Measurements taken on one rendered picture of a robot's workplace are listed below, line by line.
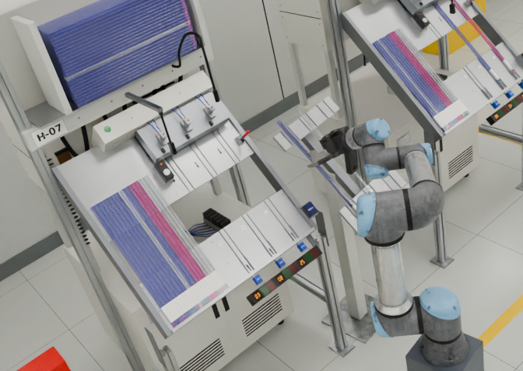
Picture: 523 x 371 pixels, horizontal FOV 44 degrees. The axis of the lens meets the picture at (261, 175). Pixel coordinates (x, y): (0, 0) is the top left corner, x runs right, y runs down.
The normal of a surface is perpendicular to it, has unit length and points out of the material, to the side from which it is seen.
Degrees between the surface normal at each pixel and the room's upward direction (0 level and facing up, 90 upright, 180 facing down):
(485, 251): 0
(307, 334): 0
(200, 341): 90
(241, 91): 90
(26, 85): 90
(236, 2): 90
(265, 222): 44
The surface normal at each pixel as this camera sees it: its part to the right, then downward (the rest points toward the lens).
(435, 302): -0.08, -0.83
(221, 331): 0.62, 0.31
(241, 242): 0.28, -0.38
